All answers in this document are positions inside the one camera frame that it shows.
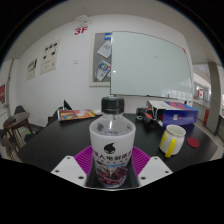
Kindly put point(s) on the large whiteboard on stand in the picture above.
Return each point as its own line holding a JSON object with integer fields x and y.
{"x": 150, "y": 63}

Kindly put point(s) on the large white wall poster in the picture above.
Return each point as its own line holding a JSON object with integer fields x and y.
{"x": 50, "y": 57}

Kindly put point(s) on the white wall-mounted device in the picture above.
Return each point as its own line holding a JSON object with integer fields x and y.
{"x": 83, "y": 20}

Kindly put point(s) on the black and red tool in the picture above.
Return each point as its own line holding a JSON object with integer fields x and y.
{"x": 146, "y": 117}

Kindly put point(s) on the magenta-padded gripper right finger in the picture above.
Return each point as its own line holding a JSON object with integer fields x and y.
{"x": 155, "y": 170}

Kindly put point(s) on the red fire extinguisher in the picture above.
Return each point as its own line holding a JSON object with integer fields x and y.
{"x": 206, "y": 116}

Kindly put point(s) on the red wall sign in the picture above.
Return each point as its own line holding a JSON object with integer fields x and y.
{"x": 80, "y": 31}

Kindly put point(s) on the clear bottle with white label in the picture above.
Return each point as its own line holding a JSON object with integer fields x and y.
{"x": 112, "y": 143}

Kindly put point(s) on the red wall poster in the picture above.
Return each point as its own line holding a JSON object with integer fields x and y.
{"x": 2, "y": 95}

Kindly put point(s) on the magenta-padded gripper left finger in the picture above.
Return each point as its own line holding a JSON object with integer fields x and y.
{"x": 69, "y": 170}

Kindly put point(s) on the small white wall poster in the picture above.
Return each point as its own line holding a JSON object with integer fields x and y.
{"x": 32, "y": 69}

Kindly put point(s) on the colourful flat book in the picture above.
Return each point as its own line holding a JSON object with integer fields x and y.
{"x": 76, "y": 114}

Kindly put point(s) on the flat round red coaster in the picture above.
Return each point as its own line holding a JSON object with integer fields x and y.
{"x": 193, "y": 142}

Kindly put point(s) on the blue cardboard box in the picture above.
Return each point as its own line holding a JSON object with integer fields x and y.
{"x": 178, "y": 115}

